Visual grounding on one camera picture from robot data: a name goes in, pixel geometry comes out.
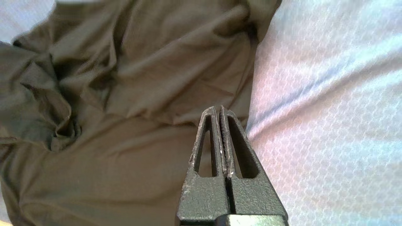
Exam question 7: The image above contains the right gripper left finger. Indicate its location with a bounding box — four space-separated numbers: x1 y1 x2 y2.
177 106 231 226

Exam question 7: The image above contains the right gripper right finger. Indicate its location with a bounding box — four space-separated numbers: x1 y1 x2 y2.
219 105 289 226

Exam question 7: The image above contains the black printed t-shirt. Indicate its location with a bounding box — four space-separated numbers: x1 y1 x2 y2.
0 0 283 226

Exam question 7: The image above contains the blue bed sheet mattress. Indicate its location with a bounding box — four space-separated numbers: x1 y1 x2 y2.
0 0 402 226

